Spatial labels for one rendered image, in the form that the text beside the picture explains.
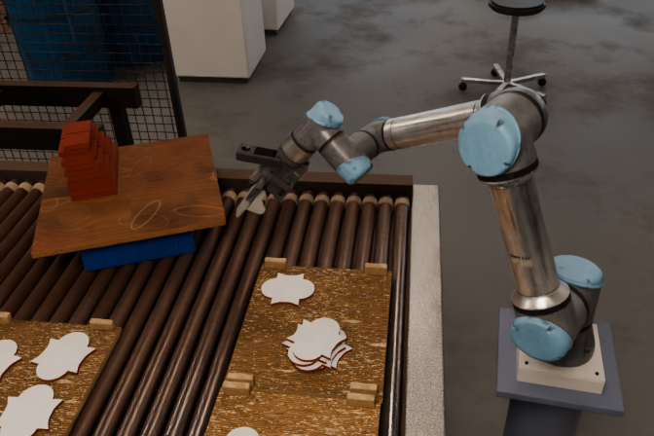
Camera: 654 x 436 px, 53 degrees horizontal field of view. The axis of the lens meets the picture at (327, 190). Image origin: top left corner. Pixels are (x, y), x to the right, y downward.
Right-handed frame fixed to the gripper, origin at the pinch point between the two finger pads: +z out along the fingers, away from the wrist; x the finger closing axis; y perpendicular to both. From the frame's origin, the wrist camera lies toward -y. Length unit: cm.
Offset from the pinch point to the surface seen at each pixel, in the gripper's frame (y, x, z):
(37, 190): -46, 31, 68
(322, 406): 33, -45, -1
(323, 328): 29.2, -26.6, -2.6
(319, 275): 28.6, -4.5, 3.2
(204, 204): -4.1, 10.6, 17.1
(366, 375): 40, -36, -6
